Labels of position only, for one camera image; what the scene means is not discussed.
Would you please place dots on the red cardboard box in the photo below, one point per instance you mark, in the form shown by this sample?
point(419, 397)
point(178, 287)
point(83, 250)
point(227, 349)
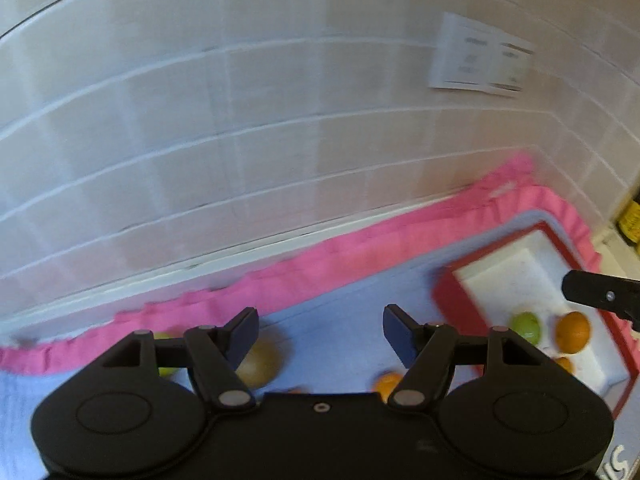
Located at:
point(505, 275)

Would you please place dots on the large green apple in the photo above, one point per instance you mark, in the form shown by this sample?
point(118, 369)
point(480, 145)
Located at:
point(166, 372)

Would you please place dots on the round orange mandarin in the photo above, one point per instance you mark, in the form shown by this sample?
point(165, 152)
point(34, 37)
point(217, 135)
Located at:
point(387, 385)

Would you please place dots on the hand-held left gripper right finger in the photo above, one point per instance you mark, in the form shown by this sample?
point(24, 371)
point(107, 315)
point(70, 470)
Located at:
point(397, 332)

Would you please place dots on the medium green fruit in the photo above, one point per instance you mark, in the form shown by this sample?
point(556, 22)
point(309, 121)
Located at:
point(525, 327)

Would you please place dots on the small mandarin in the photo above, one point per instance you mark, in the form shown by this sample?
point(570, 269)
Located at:
point(564, 364)

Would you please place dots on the white wall socket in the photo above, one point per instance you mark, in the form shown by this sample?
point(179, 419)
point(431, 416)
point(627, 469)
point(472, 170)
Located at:
point(514, 65)
point(462, 52)

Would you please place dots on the blue mat pink ruffled edge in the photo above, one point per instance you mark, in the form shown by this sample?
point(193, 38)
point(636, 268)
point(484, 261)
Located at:
point(340, 320)

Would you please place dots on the large orange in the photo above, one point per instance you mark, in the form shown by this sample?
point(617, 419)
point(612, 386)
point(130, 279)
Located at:
point(572, 332)

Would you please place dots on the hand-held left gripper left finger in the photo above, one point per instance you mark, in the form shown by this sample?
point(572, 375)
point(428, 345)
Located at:
point(245, 332)

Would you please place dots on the kiwi with sticker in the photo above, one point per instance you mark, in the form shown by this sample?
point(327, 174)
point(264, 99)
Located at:
point(260, 360)

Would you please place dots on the dark soy sauce bottle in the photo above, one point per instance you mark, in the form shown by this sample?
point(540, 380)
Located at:
point(631, 222)

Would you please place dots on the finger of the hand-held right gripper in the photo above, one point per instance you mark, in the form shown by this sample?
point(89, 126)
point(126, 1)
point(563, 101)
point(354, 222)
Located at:
point(600, 292)

